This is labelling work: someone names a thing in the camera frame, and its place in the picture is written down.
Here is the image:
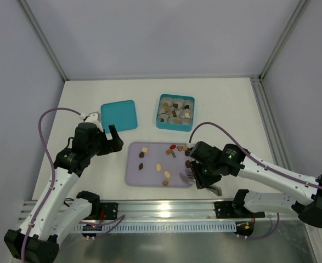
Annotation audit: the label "teal chocolate box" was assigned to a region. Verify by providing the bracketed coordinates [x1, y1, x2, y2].
[156, 94, 195, 132]

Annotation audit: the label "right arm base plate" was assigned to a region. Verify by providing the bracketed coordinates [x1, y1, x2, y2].
[214, 201, 238, 219]

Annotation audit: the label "teal box lid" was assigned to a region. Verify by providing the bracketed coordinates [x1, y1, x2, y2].
[100, 100, 138, 132]

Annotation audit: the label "purple tray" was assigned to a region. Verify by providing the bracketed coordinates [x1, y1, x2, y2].
[126, 142, 191, 188]

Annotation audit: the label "cream oval chocolate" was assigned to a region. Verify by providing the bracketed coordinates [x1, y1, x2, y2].
[164, 171, 171, 178]

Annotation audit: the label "aluminium frame rail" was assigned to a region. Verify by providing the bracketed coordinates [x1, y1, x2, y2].
[18, 199, 315, 223]

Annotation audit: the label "slotted cable duct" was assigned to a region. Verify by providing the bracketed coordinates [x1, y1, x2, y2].
[73, 221, 236, 235]

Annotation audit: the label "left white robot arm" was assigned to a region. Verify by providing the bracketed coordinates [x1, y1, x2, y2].
[4, 122, 123, 262]

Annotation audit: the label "brown leaf chocolate right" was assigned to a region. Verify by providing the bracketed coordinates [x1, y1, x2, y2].
[185, 160, 191, 168]

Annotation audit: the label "metal tongs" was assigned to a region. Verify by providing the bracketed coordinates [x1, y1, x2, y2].
[179, 169, 223, 197]

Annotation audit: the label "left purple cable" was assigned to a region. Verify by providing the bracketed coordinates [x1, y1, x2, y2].
[20, 107, 85, 261]

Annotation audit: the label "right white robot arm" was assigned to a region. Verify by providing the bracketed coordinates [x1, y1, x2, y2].
[189, 141, 322, 228]

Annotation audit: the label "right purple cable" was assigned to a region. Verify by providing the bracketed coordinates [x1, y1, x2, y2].
[188, 122, 322, 196]

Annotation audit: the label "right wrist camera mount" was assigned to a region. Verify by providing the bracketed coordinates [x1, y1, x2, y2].
[187, 142, 195, 148]

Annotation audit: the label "purple cable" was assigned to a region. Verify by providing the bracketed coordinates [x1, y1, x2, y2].
[188, 122, 322, 196]
[20, 107, 85, 261]

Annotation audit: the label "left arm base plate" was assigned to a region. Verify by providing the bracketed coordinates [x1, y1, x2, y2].
[98, 202, 118, 221]

